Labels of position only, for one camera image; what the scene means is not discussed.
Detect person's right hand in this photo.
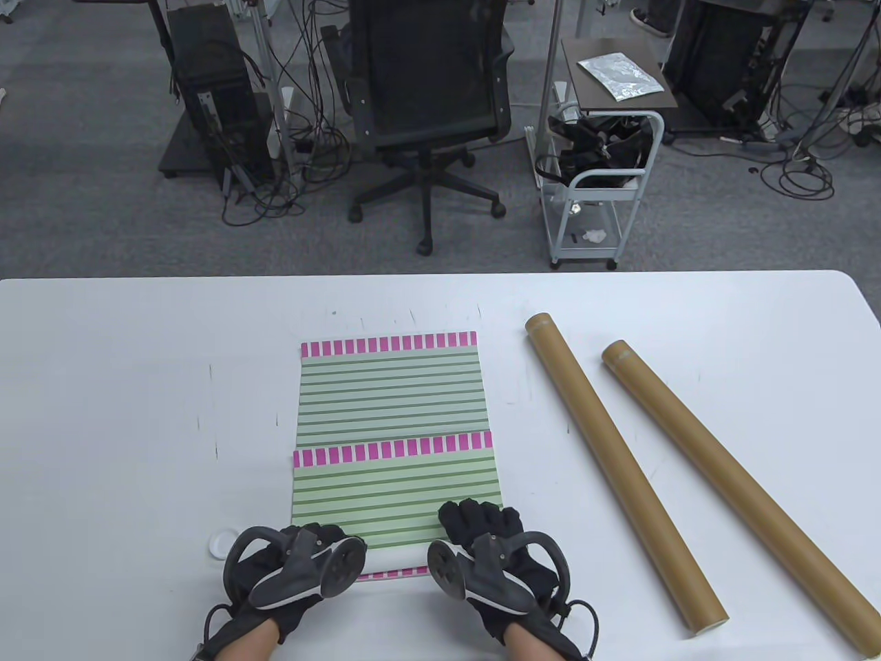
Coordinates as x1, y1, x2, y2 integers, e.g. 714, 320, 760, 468
437, 499, 587, 661

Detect person's left hand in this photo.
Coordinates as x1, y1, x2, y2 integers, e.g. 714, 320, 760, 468
201, 523, 368, 660

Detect green striped mouse pad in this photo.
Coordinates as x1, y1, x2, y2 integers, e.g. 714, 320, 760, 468
289, 432, 507, 572
295, 331, 507, 583

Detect brown cardboard mailing tube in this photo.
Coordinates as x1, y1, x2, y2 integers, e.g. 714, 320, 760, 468
524, 313, 730, 636
601, 339, 881, 657

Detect person's left forearm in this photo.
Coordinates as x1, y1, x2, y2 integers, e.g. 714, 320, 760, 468
224, 618, 283, 661

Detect person's right forearm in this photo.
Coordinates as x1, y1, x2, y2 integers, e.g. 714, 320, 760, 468
506, 629, 553, 661

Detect grey hand tracking controller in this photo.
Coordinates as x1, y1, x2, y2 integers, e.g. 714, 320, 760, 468
427, 530, 572, 613
222, 527, 368, 610

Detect white metal utility cart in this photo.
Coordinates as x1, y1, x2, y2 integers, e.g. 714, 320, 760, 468
527, 38, 679, 271

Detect black mesh office chair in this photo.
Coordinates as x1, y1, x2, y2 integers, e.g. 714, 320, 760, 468
320, 0, 517, 257

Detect silver foil bag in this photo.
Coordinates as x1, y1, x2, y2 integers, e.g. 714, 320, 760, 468
577, 52, 666, 103

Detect grey metal pole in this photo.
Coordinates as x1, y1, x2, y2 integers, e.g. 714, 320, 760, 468
535, 0, 566, 187

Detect black computer tower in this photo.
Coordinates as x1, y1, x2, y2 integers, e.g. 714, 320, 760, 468
167, 6, 275, 188

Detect black equipment cabinet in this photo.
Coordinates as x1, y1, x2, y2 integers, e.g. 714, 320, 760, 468
664, 0, 811, 142

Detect black glove cable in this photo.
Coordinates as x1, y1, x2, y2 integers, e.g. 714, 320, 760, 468
189, 605, 233, 661
551, 599, 599, 658

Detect tangled black floor cables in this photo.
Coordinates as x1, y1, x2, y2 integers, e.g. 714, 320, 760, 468
220, 0, 353, 228
757, 83, 881, 202

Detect black strap bag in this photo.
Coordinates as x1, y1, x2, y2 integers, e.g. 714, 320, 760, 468
535, 114, 655, 190

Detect aluminium frame post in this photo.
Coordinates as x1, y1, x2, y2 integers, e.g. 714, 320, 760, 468
244, 0, 304, 185

